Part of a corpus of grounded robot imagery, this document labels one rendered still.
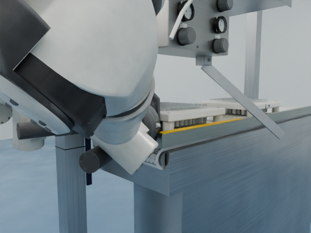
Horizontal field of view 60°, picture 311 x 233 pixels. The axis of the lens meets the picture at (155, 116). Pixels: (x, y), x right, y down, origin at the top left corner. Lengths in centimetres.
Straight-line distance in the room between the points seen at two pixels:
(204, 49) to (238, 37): 354
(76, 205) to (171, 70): 399
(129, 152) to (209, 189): 47
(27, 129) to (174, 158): 31
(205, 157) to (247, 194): 40
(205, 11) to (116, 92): 48
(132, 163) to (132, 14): 26
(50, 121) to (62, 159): 63
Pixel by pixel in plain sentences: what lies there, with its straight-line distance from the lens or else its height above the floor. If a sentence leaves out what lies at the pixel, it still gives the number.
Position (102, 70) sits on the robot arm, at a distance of 17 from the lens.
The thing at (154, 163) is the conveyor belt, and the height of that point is 85.
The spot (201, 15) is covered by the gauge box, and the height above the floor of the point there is 117.
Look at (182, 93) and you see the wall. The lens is 453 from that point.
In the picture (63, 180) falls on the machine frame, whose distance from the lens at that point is 80.
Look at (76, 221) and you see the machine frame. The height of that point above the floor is 64.
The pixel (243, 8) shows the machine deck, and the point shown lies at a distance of 108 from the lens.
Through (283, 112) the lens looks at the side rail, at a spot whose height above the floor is 92.
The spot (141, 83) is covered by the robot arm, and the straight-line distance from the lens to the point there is 20.
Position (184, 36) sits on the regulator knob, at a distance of 54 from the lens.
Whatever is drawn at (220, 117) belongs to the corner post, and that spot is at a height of 93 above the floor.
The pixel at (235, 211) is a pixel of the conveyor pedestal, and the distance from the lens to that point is 101.
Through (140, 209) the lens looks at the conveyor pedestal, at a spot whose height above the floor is 64.
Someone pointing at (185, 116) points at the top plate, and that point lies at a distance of 65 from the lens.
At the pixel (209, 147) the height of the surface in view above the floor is 86.
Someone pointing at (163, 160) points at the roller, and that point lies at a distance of 60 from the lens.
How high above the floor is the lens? 103
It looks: 7 degrees down
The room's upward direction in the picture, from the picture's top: straight up
